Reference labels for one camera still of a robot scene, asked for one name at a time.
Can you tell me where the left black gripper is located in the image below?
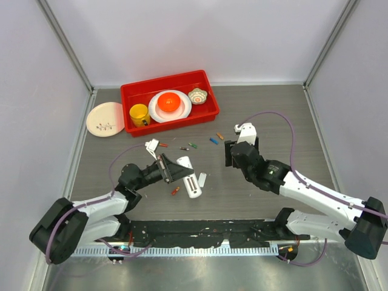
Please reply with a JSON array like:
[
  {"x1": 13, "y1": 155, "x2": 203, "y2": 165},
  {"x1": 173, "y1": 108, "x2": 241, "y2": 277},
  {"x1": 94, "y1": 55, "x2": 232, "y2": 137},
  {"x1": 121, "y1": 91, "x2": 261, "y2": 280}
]
[{"x1": 133, "y1": 153, "x2": 193, "y2": 191}]

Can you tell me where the white remote control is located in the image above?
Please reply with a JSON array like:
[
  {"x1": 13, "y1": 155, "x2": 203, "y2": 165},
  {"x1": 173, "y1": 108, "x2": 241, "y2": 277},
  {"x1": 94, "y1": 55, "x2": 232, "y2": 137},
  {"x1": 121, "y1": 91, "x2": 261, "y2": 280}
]
[{"x1": 176, "y1": 156, "x2": 202, "y2": 199}]

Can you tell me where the white battery cover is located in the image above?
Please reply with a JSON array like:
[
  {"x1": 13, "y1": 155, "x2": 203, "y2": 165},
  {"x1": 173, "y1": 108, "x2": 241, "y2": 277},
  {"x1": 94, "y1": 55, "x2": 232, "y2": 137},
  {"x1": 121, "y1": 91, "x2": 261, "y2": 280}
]
[{"x1": 198, "y1": 173, "x2": 207, "y2": 188}]

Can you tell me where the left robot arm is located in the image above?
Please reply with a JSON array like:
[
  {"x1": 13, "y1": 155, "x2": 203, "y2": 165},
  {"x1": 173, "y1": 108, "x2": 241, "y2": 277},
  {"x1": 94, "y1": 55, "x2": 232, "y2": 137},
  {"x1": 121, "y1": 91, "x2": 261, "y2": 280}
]
[{"x1": 29, "y1": 154, "x2": 195, "y2": 265}]

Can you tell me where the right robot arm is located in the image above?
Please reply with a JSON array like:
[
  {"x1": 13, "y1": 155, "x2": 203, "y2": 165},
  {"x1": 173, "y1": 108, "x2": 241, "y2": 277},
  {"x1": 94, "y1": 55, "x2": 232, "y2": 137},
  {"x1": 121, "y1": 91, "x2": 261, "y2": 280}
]
[{"x1": 224, "y1": 141, "x2": 387, "y2": 259}]

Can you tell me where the red battery near front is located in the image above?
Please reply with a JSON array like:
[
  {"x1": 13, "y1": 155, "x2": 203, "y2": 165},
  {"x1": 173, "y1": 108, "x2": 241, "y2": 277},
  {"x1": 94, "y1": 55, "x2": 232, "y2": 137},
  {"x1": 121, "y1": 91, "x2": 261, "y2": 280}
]
[{"x1": 171, "y1": 187, "x2": 180, "y2": 196}]

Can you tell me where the blue battery centre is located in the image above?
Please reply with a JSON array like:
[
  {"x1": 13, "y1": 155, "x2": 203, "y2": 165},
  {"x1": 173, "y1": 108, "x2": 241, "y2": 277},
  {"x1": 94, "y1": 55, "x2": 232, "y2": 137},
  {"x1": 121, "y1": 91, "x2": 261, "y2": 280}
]
[{"x1": 209, "y1": 138, "x2": 219, "y2": 145}]

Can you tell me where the white plate in bin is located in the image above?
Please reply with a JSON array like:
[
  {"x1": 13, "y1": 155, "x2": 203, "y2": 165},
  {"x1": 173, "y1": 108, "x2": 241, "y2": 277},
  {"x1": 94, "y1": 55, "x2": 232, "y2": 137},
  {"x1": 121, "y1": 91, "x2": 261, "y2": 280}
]
[{"x1": 148, "y1": 90, "x2": 192, "y2": 123}]

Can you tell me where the small patterned dish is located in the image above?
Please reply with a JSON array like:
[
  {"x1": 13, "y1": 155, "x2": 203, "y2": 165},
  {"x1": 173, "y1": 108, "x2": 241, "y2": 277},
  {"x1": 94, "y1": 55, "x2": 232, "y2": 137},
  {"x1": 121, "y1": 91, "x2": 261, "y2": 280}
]
[{"x1": 188, "y1": 88, "x2": 208, "y2": 105}]

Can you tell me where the yellow mug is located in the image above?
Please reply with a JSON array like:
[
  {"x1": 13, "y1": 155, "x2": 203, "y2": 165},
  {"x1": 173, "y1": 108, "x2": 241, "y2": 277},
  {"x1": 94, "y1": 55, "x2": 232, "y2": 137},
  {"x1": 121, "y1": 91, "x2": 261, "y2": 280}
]
[{"x1": 129, "y1": 104, "x2": 151, "y2": 127}]

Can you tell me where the orange bowl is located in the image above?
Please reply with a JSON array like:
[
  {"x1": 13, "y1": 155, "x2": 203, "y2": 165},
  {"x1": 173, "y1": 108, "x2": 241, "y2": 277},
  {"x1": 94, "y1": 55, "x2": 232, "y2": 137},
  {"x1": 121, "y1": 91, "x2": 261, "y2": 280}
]
[{"x1": 157, "y1": 92, "x2": 181, "y2": 113}]

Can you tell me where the red plastic bin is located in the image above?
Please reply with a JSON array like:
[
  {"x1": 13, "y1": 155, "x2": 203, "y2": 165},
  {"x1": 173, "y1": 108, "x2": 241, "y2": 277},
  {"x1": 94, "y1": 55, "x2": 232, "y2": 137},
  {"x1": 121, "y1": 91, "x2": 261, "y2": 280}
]
[{"x1": 121, "y1": 70, "x2": 219, "y2": 137}]

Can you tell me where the pink floral plate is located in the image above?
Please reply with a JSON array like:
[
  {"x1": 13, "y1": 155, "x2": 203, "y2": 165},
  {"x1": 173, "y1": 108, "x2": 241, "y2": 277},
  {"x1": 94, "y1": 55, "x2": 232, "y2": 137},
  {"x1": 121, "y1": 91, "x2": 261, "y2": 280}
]
[{"x1": 86, "y1": 102, "x2": 124, "y2": 138}]

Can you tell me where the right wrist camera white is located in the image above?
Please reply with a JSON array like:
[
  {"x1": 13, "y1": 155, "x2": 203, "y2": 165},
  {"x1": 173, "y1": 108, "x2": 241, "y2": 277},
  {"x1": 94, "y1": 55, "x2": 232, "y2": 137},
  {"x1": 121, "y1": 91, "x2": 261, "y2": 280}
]
[{"x1": 234, "y1": 122, "x2": 257, "y2": 146}]

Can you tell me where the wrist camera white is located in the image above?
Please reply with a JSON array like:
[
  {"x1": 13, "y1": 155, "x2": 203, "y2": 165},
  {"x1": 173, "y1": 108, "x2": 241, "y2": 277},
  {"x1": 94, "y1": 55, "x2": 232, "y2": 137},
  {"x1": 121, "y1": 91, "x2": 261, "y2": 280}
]
[
  {"x1": 145, "y1": 139, "x2": 159, "y2": 160},
  {"x1": 234, "y1": 122, "x2": 257, "y2": 146}
]

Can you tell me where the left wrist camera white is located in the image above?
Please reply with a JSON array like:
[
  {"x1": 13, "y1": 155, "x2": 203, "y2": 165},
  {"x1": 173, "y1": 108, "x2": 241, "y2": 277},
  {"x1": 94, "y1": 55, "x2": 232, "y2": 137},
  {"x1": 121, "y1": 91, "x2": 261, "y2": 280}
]
[{"x1": 145, "y1": 139, "x2": 159, "y2": 160}]

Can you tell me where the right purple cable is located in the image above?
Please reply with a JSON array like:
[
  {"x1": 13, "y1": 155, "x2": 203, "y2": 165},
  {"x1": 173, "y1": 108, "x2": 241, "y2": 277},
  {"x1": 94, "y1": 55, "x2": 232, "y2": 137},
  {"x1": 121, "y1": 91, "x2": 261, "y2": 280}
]
[{"x1": 239, "y1": 111, "x2": 388, "y2": 267}]

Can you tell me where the purple cable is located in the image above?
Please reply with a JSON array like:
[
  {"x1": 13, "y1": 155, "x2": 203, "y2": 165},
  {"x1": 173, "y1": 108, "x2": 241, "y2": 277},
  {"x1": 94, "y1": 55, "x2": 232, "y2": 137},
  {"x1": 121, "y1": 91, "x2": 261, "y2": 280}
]
[
  {"x1": 239, "y1": 111, "x2": 388, "y2": 267},
  {"x1": 45, "y1": 144, "x2": 152, "y2": 264}
]

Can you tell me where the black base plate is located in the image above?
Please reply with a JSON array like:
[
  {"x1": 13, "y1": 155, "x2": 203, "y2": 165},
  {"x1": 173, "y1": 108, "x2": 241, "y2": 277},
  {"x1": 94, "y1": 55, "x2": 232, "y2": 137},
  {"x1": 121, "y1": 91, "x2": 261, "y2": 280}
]
[{"x1": 129, "y1": 219, "x2": 281, "y2": 249}]

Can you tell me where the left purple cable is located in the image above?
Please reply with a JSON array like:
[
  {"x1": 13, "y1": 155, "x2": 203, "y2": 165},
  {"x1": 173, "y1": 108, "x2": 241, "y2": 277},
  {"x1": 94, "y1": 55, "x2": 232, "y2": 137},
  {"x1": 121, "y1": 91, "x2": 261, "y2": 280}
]
[{"x1": 45, "y1": 144, "x2": 152, "y2": 264}]

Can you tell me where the slotted cable duct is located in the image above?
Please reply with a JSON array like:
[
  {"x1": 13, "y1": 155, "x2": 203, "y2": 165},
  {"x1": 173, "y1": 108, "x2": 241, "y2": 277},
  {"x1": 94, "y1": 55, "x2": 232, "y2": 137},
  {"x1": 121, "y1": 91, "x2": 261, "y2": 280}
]
[{"x1": 72, "y1": 244, "x2": 279, "y2": 258}]

